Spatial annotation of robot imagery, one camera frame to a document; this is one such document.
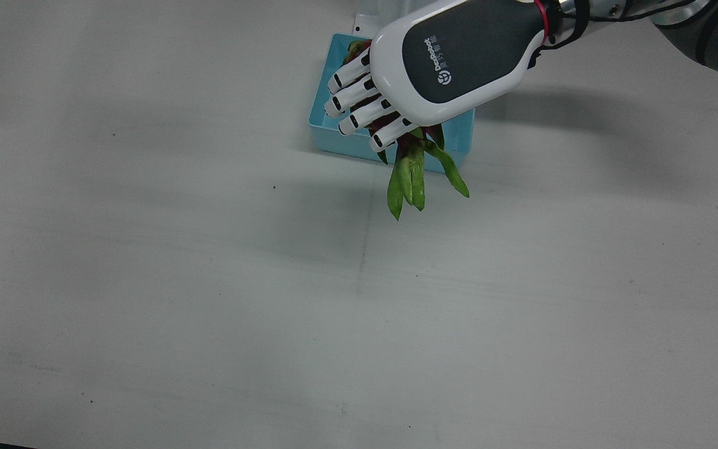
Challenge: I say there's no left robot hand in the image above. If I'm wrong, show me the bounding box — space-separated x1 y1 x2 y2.
324 0 550 152

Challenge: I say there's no pink dragon fruit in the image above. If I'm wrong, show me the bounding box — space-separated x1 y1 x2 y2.
343 39 471 221

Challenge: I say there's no light blue plastic bin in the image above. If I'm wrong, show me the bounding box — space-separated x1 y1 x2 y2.
308 33 477 174

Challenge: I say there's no white camera stand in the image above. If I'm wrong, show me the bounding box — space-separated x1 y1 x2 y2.
353 0 419 36

